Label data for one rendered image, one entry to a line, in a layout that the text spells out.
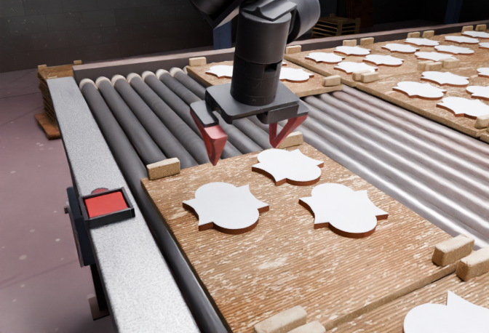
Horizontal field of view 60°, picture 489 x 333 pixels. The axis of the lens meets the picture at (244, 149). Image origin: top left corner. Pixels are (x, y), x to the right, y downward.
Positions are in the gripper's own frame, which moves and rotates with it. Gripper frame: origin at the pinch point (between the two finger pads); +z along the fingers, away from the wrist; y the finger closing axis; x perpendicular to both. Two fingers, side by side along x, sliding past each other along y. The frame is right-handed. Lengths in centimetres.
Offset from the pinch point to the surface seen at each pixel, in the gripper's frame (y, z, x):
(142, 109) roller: 3, 29, 53
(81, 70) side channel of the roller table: -5, 36, 90
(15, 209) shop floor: -39, 150, 152
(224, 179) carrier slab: 3.1, 14.9, 9.1
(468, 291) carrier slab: 15.6, 5.1, -28.1
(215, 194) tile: -1.3, 12.3, 4.2
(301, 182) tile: 13.3, 12.1, 0.7
